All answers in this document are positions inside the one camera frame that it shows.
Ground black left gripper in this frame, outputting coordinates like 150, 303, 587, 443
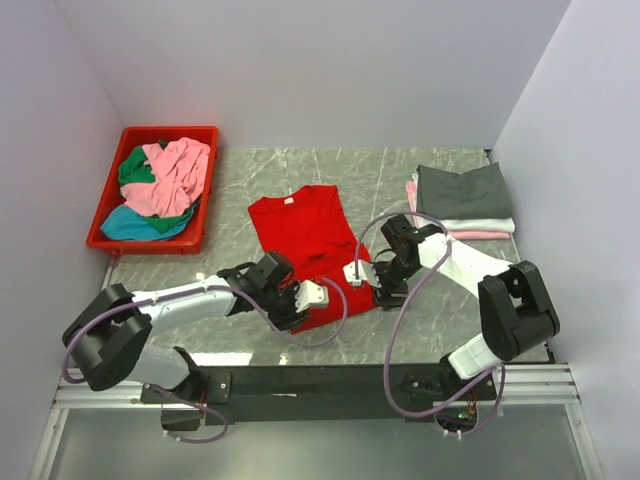
259, 279, 310, 331

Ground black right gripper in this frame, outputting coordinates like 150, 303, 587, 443
368, 255, 421, 312

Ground red t-shirt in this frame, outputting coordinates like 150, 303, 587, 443
248, 185, 375, 316

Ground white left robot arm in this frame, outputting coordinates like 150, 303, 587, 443
62, 252, 327, 402

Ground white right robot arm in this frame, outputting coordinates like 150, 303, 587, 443
358, 213, 560, 399

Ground folded pink t-shirt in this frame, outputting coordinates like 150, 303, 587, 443
405, 180, 515, 240

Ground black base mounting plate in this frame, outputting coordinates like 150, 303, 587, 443
139, 363, 501, 434

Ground folded white t-shirt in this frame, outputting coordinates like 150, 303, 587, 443
411, 173, 500, 230

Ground folded dark grey t-shirt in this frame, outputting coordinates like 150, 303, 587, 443
416, 163, 513, 220

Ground crumpled teal t-shirt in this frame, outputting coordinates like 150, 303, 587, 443
100, 205, 193, 242

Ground crumpled green t-shirt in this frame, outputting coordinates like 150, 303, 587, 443
117, 140, 201, 234

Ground red plastic bin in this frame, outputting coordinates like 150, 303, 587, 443
87, 126, 218, 255

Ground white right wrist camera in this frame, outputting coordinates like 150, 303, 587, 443
343, 260, 380, 288

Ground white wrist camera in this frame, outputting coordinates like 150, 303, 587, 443
295, 280, 329, 313
343, 260, 380, 288

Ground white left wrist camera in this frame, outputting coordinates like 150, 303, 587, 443
295, 280, 329, 313

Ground aluminium frame rail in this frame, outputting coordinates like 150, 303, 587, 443
53, 363, 582, 411

